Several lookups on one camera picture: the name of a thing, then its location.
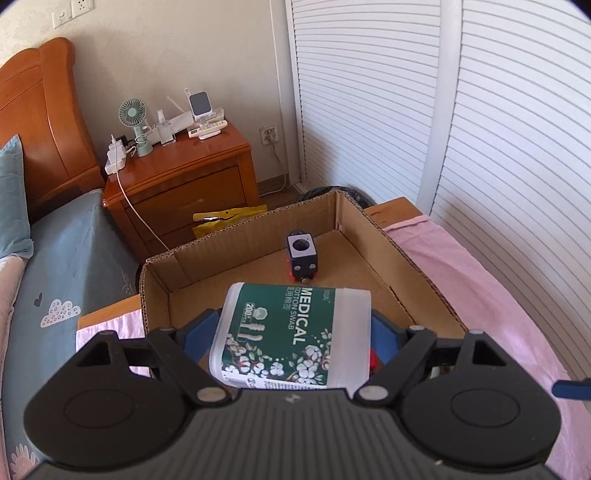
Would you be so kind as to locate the wooden nightstand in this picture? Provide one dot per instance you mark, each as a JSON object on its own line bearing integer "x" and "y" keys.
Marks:
{"x": 153, "y": 198}

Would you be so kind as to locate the blue pillow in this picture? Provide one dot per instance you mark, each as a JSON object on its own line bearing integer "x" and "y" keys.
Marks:
{"x": 15, "y": 227}

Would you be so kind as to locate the white box on nightstand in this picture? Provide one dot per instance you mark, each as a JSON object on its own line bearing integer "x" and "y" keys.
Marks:
{"x": 178, "y": 123}

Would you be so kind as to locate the white power strip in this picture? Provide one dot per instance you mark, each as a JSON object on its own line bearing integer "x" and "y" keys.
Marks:
{"x": 116, "y": 156}

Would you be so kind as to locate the white louvered door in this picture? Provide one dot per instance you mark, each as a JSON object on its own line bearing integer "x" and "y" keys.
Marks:
{"x": 476, "y": 111}

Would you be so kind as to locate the wall socket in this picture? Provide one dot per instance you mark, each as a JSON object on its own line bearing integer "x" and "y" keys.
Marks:
{"x": 269, "y": 135}

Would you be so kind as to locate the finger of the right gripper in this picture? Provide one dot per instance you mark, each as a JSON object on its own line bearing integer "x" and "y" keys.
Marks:
{"x": 572, "y": 390}

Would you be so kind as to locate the black toy train car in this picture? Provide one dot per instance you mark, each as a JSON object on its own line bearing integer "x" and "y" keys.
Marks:
{"x": 302, "y": 256}

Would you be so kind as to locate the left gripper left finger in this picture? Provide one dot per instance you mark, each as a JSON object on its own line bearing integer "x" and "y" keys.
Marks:
{"x": 178, "y": 355}

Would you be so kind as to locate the yellow bag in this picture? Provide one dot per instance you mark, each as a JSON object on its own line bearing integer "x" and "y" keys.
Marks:
{"x": 208, "y": 222}

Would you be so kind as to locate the white cotton swab box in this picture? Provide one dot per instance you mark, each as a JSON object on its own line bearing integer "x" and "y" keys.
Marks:
{"x": 292, "y": 338}

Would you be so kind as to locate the small screen device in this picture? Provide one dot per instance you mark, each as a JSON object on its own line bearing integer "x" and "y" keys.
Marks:
{"x": 199, "y": 104}

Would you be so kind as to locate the wooden headboard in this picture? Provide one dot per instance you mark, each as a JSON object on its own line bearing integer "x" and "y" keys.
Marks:
{"x": 40, "y": 105}

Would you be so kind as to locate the clear spray bottle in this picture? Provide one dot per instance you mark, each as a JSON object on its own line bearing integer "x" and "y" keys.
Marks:
{"x": 165, "y": 133}

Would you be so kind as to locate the red toy locomotive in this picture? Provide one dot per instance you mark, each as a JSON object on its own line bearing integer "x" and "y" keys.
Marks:
{"x": 375, "y": 362}

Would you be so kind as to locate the green desk fan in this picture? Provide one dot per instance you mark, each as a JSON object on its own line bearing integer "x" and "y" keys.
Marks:
{"x": 132, "y": 114}

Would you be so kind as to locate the cardboard box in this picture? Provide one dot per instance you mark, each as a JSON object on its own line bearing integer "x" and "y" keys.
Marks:
{"x": 353, "y": 251}

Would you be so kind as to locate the pink cloth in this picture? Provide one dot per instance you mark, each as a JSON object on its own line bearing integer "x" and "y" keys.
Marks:
{"x": 477, "y": 297}

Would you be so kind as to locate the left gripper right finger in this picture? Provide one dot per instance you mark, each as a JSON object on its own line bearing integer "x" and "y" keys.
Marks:
{"x": 403, "y": 355}

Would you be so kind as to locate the blue bed sheet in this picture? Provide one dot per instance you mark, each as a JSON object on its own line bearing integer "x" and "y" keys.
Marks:
{"x": 80, "y": 264}

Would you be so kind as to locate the pink pillow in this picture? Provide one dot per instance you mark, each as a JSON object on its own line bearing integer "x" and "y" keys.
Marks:
{"x": 12, "y": 268}

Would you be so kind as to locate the white remote control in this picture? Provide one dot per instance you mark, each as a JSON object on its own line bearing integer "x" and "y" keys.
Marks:
{"x": 204, "y": 131}

